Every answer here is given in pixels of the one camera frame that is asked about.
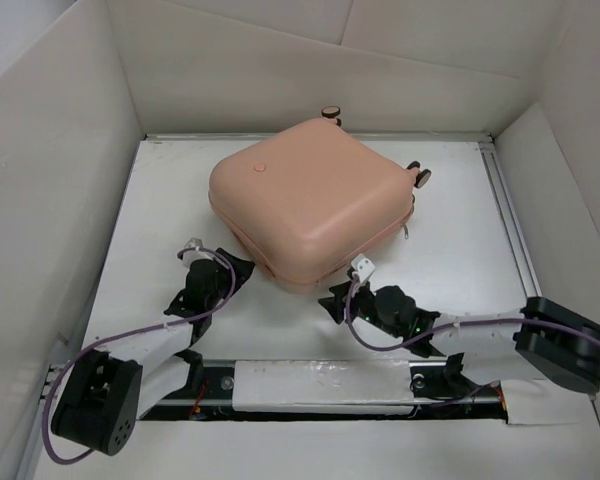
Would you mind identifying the pink hard-shell suitcase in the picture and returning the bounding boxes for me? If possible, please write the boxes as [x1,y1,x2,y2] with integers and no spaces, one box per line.
[208,106,431,292]

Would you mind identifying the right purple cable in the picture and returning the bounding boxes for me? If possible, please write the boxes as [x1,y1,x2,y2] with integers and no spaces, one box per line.
[343,279,600,409]

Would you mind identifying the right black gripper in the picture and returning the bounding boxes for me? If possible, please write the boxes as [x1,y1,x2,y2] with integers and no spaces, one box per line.
[317,276,403,338]

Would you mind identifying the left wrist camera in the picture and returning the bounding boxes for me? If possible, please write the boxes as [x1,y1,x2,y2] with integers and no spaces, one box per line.
[176,237,212,263]

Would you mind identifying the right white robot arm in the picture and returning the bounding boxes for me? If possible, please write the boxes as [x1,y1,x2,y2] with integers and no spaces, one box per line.
[318,269,600,405]

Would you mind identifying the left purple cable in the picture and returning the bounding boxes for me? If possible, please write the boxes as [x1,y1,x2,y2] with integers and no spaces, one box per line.
[42,247,241,462]

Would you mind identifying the white padded base rail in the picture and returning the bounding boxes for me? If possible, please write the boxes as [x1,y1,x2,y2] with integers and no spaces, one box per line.
[231,360,415,415]

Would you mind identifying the purple cable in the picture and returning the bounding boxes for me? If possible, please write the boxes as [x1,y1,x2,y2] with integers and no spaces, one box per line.
[343,279,600,409]
[42,247,241,462]

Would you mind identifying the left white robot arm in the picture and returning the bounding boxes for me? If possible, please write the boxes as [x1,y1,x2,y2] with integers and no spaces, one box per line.
[41,244,255,466]

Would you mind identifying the aluminium frame rail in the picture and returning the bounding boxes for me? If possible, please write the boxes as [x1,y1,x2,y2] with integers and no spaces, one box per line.
[479,136,542,297]

